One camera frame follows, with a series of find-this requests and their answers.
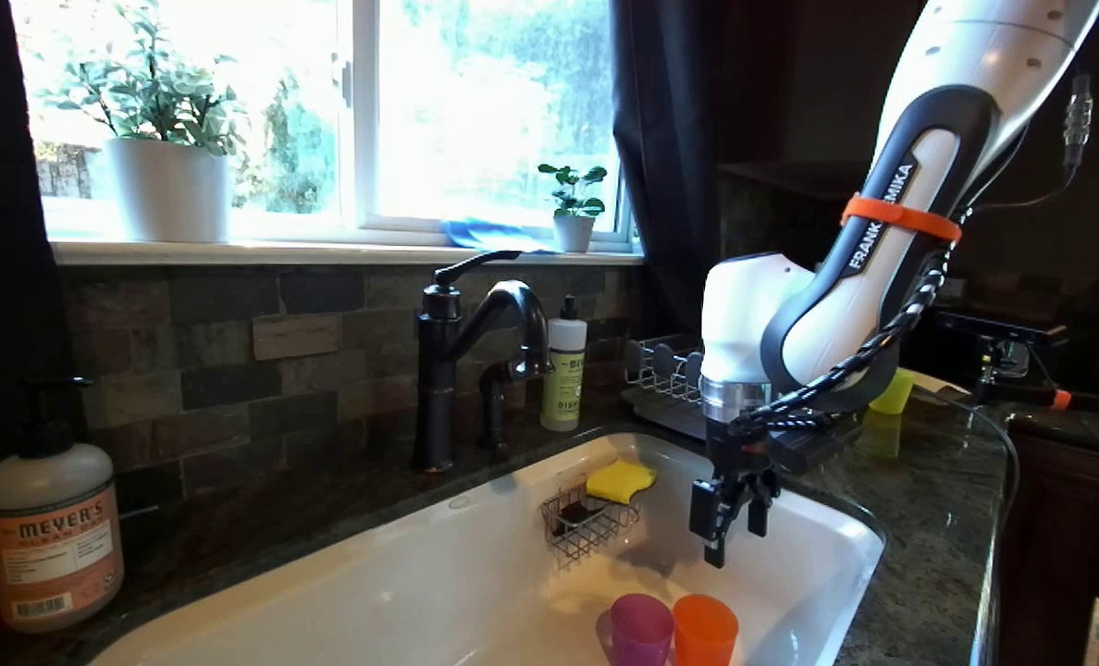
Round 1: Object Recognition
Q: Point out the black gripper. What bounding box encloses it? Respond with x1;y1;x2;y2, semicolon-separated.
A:
689;411;784;569

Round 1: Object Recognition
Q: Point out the orange plastic cup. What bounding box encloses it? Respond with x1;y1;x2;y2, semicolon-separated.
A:
671;591;745;666

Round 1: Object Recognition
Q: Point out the purple plastic cup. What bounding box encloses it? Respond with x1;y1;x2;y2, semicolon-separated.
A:
592;591;678;666

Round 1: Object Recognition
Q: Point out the stainless steel dish rack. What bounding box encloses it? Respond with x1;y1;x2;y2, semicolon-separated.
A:
620;328;901;447

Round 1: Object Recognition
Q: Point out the green dish soap bottle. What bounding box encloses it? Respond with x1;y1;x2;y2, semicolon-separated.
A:
538;294;592;436

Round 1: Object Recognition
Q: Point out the white kitchen sink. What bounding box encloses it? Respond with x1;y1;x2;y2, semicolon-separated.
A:
85;425;889;666

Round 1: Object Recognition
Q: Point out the yellow sponge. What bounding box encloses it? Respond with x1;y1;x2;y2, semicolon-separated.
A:
582;460;657;507

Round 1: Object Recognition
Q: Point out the yellow green object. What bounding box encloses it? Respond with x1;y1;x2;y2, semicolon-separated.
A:
864;367;921;422

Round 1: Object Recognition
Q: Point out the small white potted plant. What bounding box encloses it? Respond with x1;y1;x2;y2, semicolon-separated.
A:
538;159;612;258

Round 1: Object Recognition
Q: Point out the dark bronze faucet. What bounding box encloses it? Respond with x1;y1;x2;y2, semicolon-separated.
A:
412;248;550;476

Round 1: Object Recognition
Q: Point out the blue cloth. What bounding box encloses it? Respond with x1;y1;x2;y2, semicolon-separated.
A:
435;217;559;256

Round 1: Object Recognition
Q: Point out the large white potted plant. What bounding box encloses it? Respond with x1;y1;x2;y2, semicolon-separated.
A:
45;0;246;248

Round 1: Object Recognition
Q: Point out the Meyer's hand soap bottle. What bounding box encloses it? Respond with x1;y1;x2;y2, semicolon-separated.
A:
0;374;128;637

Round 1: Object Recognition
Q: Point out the wire sponge caddy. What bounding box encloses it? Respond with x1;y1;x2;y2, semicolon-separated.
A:
538;481;649;569

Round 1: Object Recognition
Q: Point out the black braided cable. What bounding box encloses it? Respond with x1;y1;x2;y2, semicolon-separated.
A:
728;225;966;436

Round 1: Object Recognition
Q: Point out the black device with cables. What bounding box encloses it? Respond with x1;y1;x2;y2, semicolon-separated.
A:
934;300;1099;422

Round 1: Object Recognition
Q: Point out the orange strap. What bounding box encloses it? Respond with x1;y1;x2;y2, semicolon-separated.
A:
835;188;966;248

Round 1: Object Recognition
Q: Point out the white window frame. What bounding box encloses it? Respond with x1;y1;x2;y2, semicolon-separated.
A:
2;0;649;272

